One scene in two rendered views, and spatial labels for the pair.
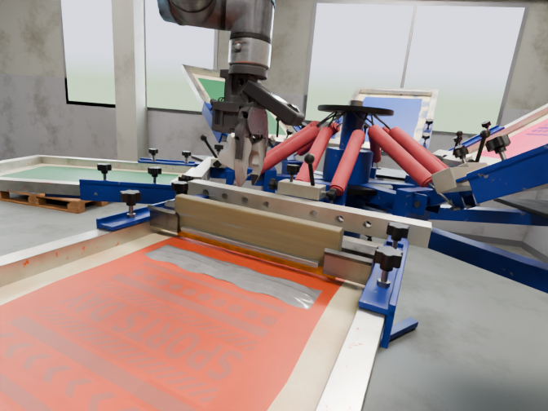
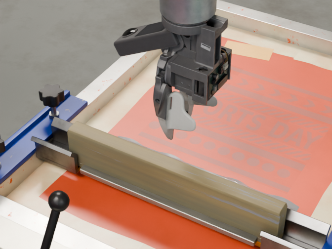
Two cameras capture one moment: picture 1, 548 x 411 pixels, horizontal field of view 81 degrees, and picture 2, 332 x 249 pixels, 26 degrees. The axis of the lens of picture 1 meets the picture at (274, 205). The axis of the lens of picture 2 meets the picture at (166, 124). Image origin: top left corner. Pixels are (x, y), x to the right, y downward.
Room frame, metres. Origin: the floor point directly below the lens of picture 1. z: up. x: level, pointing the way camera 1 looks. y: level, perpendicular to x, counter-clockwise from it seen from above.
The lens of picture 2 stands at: (1.46, 0.13, 1.81)
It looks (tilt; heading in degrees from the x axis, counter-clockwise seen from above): 39 degrees down; 186
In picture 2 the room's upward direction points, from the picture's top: straight up
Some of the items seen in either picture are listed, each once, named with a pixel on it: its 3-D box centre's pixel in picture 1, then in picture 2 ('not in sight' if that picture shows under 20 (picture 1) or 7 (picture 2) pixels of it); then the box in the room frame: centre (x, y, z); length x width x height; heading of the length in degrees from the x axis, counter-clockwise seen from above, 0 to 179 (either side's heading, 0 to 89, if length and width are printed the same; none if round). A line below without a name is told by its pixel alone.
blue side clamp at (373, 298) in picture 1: (386, 280); (27, 152); (0.54, -0.22, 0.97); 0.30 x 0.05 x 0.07; 155
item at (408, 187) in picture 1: (344, 186); not in sight; (1.39, -0.30, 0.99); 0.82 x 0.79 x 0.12; 155
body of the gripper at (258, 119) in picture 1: (242, 103); (192, 51); (0.63, 0.07, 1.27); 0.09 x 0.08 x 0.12; 64
